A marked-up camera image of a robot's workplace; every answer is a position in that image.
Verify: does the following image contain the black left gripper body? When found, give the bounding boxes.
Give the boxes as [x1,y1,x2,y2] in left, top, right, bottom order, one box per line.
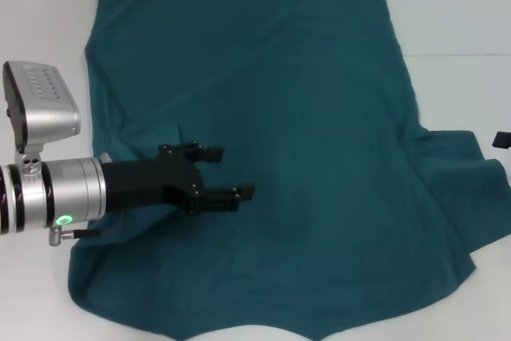
[99,144,205,215]

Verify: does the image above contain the teal blue shirt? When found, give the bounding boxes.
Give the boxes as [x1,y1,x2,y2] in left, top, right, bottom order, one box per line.
[65,0,511,341]

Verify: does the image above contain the thin left gripper cable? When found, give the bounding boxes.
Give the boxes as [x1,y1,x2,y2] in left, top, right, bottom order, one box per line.
[48,225,121,248]

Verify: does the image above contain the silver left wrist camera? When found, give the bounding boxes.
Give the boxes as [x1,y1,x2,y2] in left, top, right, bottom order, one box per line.
[2,61,81,167]

